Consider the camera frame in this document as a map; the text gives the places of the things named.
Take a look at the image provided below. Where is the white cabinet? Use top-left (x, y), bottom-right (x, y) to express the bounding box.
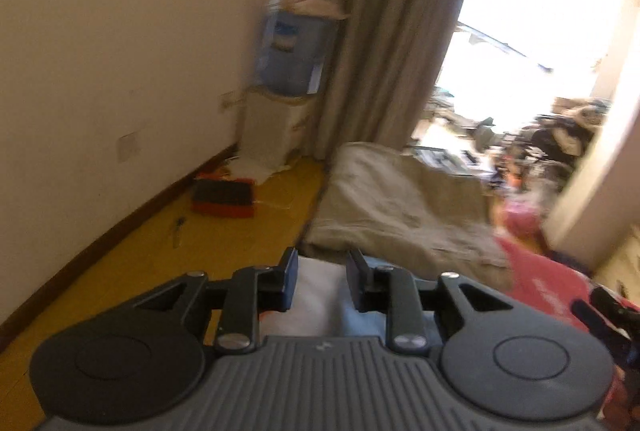
top-left (239, 88), bottom-right (319, 170)

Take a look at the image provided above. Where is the pink floral blanket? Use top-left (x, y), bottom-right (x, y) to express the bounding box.
top-left (492, 206), bottom-right (640, 431)

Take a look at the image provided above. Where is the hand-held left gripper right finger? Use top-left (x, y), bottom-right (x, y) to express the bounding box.
top-left (346, 248), bottom-right (515, 355)

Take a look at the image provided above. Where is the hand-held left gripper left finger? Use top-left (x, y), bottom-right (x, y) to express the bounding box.
top-left (132, 247), bottom-right (300, 354)

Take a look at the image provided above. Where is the pile of folded clothes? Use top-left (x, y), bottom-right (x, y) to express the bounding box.
top-left (257, 142), bottom-right (516, 337)

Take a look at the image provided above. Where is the window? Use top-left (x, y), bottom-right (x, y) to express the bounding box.
top-left (415, 0), bottom-right (640, 174)

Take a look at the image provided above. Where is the beige curtain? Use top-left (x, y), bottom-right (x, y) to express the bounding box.
top-left (315, 0), bottom-right (490, 162)

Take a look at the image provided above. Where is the red and black case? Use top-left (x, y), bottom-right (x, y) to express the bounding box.
top-left (191, 173), bottom-right (261, 220)

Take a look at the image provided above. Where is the blue plastic container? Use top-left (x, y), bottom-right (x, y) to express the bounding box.
top-left (257, 6), bottom-right (339, 98)

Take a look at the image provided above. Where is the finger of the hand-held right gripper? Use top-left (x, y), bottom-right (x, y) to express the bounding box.
top-left (570, 299), bottom-right (633, 363)
top-left (589, 286), bottom-right (640, 319)

